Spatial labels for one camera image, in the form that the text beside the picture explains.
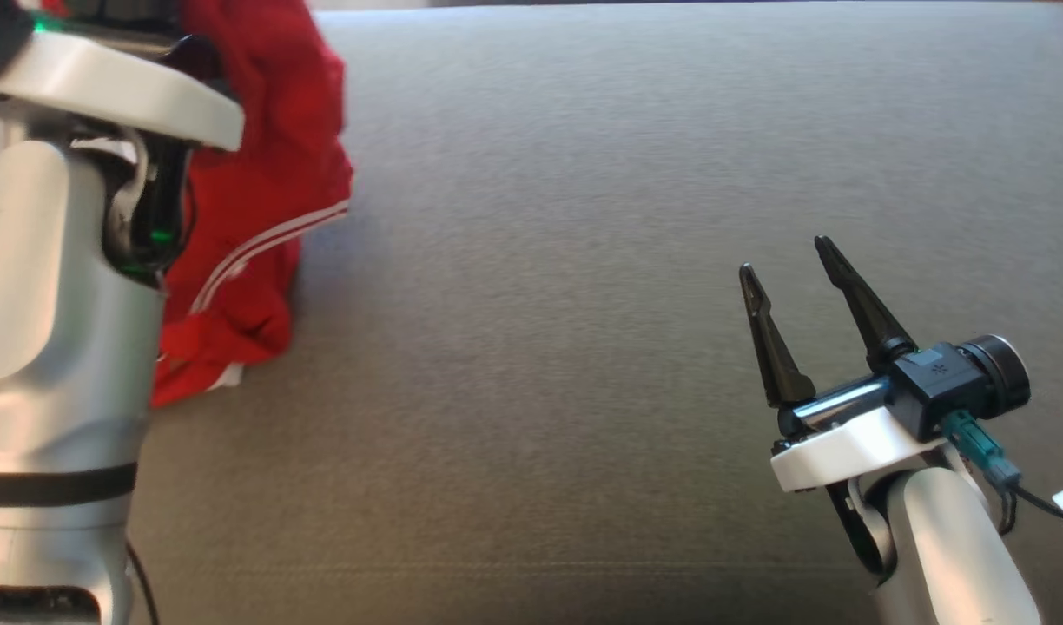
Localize teal right camera plug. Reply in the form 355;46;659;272
940;410;1024;489

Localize red jersey with white tag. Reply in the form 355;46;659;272
41;0;354;409

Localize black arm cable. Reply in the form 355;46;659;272
999;482;1063;527
125;540;161;625

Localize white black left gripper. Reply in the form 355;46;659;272
0;17;246;153

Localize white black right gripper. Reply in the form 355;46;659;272
738;235;951;494

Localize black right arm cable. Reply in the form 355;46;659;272
999;482;1063;527

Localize grey fabric sofa seat cushion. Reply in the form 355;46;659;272
128;0;1063;625

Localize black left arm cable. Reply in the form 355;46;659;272
125;540;161;625

